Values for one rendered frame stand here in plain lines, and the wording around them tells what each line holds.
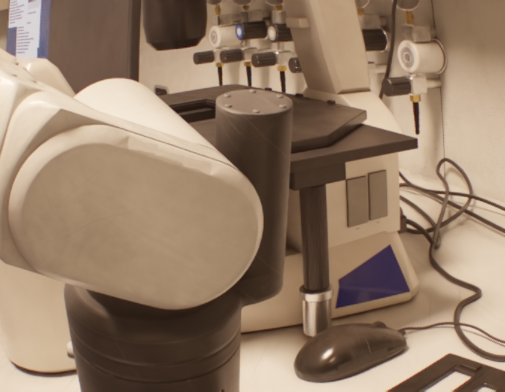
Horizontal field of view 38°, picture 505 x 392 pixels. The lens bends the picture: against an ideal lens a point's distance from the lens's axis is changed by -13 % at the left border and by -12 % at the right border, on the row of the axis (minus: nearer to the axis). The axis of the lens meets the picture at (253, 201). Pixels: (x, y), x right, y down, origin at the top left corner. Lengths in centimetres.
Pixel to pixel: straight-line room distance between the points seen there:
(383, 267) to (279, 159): 49
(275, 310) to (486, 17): 60
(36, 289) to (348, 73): 42
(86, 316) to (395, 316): 51
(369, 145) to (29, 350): 37
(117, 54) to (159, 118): 78
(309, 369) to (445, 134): 68
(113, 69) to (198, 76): 99
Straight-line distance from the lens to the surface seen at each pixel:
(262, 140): 35
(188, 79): 217
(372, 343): 72
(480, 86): 122
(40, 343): 74
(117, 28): 113
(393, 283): 84
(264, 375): 73
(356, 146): 70
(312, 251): 74
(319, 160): 67
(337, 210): 82
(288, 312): 81
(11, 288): 72
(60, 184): 28
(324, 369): 70
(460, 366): 71
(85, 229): 29
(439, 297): 87
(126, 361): 36
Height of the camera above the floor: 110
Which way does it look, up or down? 16 degrees down
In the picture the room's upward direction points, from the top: 4 degrees counter-clockwise
